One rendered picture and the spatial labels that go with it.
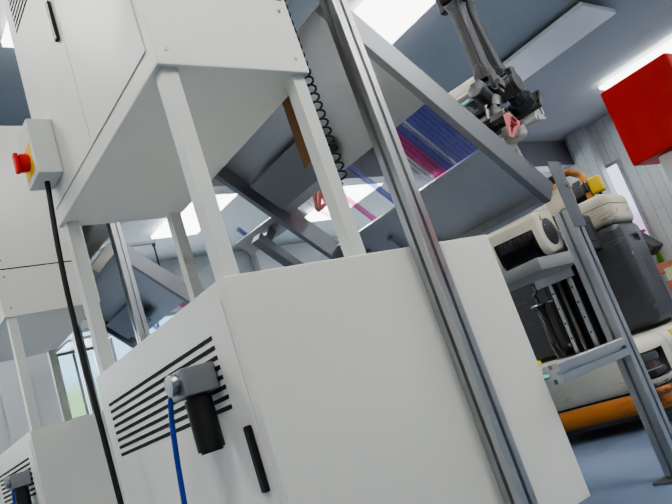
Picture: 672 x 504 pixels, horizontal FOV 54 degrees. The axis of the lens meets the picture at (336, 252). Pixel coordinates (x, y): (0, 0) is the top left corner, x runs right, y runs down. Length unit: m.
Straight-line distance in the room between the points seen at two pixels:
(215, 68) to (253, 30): 0.14
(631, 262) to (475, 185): 1.05
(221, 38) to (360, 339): 0.60
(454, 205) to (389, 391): 0.79
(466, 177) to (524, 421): 0.66
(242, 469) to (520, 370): 0.60
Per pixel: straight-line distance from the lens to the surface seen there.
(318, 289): 1.12
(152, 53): 1.20
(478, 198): 1.78
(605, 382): 2.40
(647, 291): 2.67
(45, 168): 1.66
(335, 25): 1.45
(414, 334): 1.22
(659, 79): 1.37
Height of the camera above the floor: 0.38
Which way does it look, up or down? 13 degrees up
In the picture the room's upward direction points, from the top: 19 degrees counter-clockwise
